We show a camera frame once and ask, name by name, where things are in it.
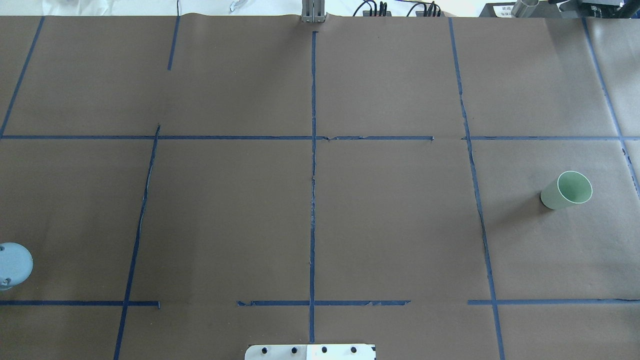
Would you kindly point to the aluminium frame post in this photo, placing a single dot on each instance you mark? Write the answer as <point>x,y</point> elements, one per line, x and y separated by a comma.
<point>313,11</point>

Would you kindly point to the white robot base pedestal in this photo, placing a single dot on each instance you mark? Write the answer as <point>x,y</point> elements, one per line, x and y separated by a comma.
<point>335,351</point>

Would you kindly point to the silver metal cylinder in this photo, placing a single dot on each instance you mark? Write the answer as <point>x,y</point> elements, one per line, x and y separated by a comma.
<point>524,8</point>

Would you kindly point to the light green plastic cup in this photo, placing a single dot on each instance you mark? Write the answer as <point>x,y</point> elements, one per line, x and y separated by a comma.
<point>569,189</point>

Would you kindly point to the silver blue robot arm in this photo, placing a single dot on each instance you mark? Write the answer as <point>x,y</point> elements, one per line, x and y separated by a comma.
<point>16,265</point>

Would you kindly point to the crumpled white plastic wrap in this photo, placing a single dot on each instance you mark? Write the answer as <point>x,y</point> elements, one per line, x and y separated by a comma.
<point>236,4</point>

